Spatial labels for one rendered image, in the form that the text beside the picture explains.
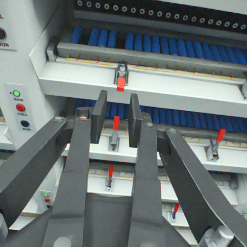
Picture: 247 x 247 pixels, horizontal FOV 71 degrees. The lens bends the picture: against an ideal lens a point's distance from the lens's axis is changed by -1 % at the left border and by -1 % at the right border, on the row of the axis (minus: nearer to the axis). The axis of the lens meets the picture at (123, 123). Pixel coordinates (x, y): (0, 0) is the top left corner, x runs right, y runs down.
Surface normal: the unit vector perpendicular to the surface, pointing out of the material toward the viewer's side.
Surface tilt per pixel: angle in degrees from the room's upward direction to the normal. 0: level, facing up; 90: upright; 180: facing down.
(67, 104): 20
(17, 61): 90
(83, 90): 110
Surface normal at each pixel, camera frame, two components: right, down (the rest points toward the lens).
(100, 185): 0.10, -0.54
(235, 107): -0.07, 0.84
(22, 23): -0.04, 0.61
